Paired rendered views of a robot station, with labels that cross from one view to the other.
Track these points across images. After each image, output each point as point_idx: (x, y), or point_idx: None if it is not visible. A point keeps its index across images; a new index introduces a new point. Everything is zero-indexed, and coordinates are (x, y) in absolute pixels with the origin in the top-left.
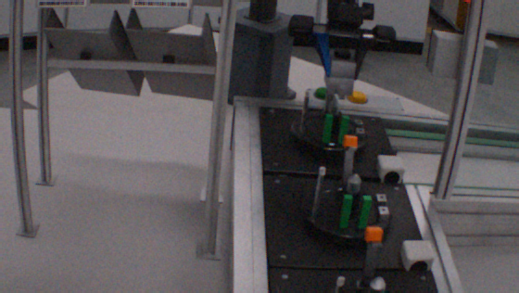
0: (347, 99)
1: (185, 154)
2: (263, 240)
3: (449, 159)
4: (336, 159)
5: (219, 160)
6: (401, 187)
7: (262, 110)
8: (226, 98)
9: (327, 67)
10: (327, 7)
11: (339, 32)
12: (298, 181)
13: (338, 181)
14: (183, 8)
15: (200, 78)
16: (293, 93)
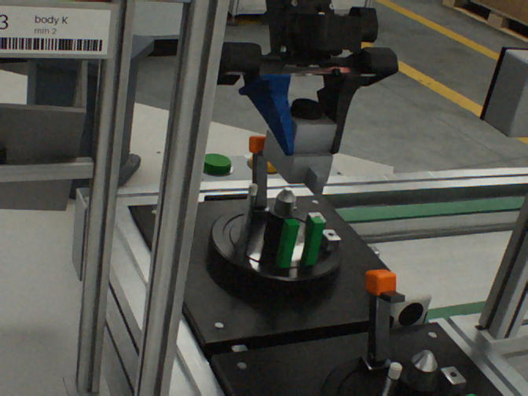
0: (251, 169)
1: (6, 303)
2: None
3: (525, 276)
4: (307, 292)
5: (166, 373)
6: (438, 331)
7: (141, 214)
8: (188, 255)
9: (289, 138)
10: (273, 23)
11: (298, 70)
12: (275, 355)
13: (336, 339)
14: (91, 56)
15: (48, 181)
16: (137, 159)
